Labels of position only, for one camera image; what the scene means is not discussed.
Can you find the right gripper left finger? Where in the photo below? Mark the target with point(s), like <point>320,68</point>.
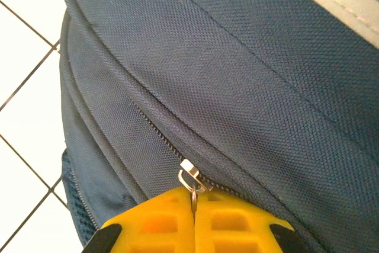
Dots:
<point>160,235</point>

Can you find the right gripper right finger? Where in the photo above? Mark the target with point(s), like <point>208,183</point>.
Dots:
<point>237,235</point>

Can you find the navy blue backpack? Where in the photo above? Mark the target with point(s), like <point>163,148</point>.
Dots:
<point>237,87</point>

